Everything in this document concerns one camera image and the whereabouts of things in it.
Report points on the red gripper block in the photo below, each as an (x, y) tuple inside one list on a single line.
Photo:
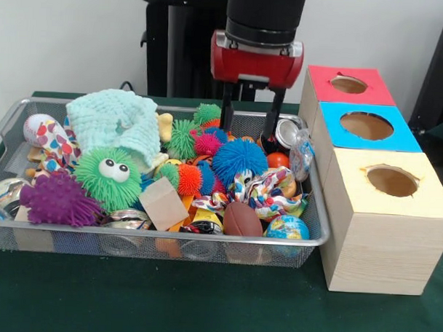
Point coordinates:
[(257, 65)]

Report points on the clear plastic bottle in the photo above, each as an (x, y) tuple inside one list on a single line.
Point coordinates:
[(301, 158)]

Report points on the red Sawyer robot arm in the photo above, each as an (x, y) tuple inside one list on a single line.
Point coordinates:
[(265, 14)]

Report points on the wooden box with three holes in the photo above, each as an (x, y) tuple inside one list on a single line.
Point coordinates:
[(378, 251)]

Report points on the shallow clear mesh bin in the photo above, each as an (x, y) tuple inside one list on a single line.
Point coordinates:
[(95, 245)]

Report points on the black and red soda can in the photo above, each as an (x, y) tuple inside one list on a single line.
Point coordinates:
[(286, 132)]

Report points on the blue spiky rubber ball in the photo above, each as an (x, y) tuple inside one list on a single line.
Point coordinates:
[(240, 161)]

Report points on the colourful spotted cloth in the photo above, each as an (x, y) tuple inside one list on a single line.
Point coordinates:
[(271, 197)]

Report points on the small brown football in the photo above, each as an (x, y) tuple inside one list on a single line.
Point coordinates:
[(243, 219)]

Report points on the small globe ball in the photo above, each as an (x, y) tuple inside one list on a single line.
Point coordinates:
[(286, 226)]

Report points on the plain wooden block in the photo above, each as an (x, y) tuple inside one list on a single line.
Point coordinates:
[(163, 204)]

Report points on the mint green knitted cloth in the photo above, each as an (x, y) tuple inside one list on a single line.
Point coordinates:
[(106, 122)]

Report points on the green spiky toy with eyes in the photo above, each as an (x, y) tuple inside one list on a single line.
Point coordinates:
[(104, 191)]

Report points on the black upright panel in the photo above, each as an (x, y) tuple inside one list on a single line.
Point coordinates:
[(439, 71)]

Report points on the purple spiky rubber toy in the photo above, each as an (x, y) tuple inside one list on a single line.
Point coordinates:
[(56, 204)]

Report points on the white baseball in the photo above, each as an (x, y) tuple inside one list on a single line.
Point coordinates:
[(33, 128)]

